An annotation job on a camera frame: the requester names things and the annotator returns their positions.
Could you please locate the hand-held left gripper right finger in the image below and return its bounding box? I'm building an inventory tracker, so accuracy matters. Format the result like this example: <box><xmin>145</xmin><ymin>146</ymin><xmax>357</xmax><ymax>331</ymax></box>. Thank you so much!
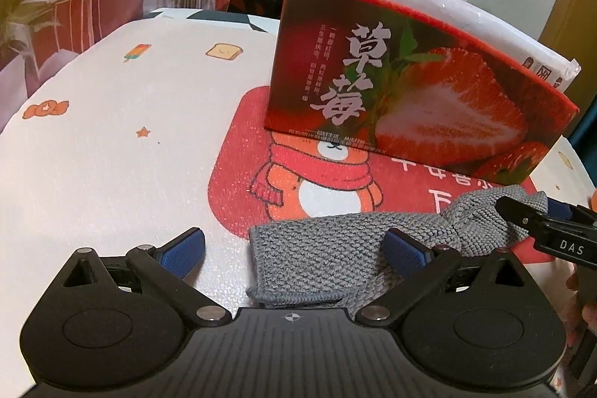
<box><xmin>355</xmin><ymin>228</ymin><xmax>538</xmax><ymax>329</ymax></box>

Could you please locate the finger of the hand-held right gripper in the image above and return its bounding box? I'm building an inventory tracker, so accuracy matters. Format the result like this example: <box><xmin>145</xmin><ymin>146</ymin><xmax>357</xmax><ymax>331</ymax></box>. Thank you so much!
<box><xmin>546</xmin><ymin>197</ymin><xmax>597</xmax><ymax>227</ymax></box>
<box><xmin>495</xmin><ymin>194</ymin><xmax>557</xmax><ymax>238</ymax></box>

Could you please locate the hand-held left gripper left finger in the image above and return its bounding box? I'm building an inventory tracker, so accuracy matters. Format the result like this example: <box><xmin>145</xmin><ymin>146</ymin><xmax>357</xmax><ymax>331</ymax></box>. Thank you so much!
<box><xmin>60</xmin><ymin>228</ymin><xmax>232</xmax><ymax>329</ymax></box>

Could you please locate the grey knitted cloth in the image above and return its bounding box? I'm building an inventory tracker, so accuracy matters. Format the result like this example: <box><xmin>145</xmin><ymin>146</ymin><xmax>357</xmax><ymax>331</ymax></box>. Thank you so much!
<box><xmin>247</xmin><ymin>185</ymin><xmax>550</xmax><ymax>310</ymax></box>

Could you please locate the red strawberry cardboard box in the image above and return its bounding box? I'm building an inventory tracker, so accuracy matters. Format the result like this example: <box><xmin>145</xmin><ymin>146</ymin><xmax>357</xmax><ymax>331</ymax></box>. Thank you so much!
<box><xmin>263</xmin><ymin>0</ymin><xmax>580</xmax><ymax>187</ymax></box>

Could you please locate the white courier bag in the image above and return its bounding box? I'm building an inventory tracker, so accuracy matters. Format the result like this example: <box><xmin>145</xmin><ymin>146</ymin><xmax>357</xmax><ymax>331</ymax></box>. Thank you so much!
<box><xmin>373</xmin><ymin>0</ymin><xmax>581</xmax><ymax>93</ymax></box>

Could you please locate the person's right hand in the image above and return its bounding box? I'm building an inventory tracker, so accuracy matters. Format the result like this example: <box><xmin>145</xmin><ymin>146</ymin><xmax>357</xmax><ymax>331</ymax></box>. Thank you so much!
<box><xmin>566</xmin><ymin>260</ymin><xmax>597</xmax><ymax>330</ymax></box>

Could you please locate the red bear print mat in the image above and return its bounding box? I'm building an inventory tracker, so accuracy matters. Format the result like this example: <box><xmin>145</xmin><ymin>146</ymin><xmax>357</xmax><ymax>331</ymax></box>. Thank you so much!
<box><xmin>208</xmin><ymin>85</ymin><xmax>578</xmax><ymax>267</ymax></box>

